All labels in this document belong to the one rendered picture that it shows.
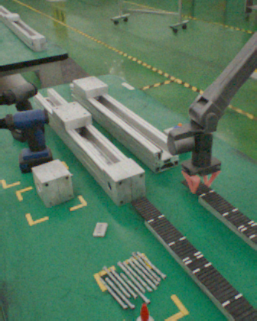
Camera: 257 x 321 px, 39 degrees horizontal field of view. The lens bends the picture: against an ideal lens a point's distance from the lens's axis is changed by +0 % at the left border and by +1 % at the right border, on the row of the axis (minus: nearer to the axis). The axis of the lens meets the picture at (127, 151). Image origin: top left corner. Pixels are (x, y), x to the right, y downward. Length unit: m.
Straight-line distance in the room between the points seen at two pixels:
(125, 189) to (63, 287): 0.34
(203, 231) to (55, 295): 0.42
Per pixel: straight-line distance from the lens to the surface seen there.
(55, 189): 1.14
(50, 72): 2.85
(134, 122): 1.46
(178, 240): 0.97
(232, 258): 0.99
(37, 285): 0.96
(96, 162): 1.18
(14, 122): 1.27
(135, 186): 1.11
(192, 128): 1.01
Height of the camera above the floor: 1.49
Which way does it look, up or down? 31 degrees down
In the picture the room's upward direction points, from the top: 4 degrees counter-clockwise
